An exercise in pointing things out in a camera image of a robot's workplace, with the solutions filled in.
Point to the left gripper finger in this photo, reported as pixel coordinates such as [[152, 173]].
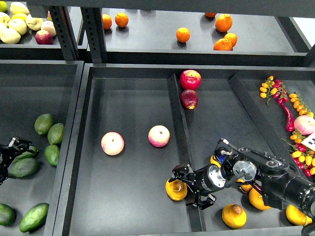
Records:
[[19, 146]]

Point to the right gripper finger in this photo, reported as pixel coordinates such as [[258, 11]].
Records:
[[197, 200], [185, 174]]

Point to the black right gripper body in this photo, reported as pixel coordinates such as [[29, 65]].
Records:
[[207, 180]]

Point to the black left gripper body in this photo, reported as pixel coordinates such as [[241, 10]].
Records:
[[6, 154]]

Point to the black tray divider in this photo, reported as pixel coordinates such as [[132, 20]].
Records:
[[195, 215], [269, 119]]

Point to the yellow pear brown top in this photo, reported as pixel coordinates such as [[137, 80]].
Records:
[[176, 190]]

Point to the dark green avocado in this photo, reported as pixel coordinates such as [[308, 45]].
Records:
[[34, 218]]

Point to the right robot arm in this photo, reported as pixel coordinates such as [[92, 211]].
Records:
[[269, 175]]

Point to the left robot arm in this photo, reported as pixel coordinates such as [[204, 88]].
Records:
[[8, 153]]

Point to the dark avocado lying upper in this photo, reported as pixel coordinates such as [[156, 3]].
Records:
[[28, 154]]

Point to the yellow pear with stem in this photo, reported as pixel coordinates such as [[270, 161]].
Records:
[[215, 160]]

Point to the green avocado top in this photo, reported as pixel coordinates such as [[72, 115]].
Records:
[[43, 123]]

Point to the yellow pear front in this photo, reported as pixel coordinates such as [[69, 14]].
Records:
[[234, 216]]

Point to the yellow upright pear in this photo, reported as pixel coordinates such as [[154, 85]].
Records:
[[244, 186]]

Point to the yellow pear long stem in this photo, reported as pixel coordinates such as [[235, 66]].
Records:
[[256, 200]]

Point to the green avocado bottom left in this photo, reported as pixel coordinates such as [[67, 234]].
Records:
[[7, 215]]

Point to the yellow pear right corner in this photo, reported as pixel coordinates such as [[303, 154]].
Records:
[[296, 217]]

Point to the pale pear front shelf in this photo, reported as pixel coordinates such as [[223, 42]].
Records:
[[10, 36]]

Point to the pink apple centre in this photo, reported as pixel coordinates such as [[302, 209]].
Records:
[[159, 136]]

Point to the pink apple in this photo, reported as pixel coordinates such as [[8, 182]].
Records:
[[112, 143], [159, 136]]

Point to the black left tray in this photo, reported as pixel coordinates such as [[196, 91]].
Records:
[[27, 90]]

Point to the black tray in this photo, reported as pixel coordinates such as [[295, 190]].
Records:
[[27, 90], [124, 194]]

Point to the black centre tray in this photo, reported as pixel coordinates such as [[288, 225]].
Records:
[[124, 194]]

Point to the dark red apple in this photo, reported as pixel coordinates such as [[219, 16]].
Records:
[[189, 99]]

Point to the pink apple left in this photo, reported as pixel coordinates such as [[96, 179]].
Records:
[[112, 143]]

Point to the bright red apple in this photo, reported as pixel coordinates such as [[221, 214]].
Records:
[[190, 79]]

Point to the black upper left shelf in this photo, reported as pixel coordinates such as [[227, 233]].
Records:
[[28, 49]]

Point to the red chili pepper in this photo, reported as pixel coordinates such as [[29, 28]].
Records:
[[289, 118]]

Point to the lower cherry tomato bunch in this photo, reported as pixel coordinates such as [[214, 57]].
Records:
[[303, 156]]

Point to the white label card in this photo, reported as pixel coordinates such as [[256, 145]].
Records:
[[309, 142]]

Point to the red apple on shelf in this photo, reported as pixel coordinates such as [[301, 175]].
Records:
[[44, 37]]

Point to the pink apple right bin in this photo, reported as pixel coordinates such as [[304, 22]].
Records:
[[305, 124]]

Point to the mixed cherry tomato bunch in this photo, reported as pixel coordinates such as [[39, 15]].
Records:
[[273, 88]]

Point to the pale apple middle shelf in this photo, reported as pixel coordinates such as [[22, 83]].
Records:
[[19, 25]]

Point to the pale apple shelf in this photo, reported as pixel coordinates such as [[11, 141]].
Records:
[[19, 25], [4, 19]]

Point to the yellow apple on shelf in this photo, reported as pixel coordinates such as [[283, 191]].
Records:
[[34, 23]]

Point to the pale peach on shelf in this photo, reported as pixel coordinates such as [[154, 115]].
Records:
[[49, 26]]

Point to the pale apple left shelf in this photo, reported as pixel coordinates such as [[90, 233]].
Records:
[[4, 19]]

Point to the black shelf post left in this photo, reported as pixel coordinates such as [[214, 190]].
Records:
[[62, 23]]

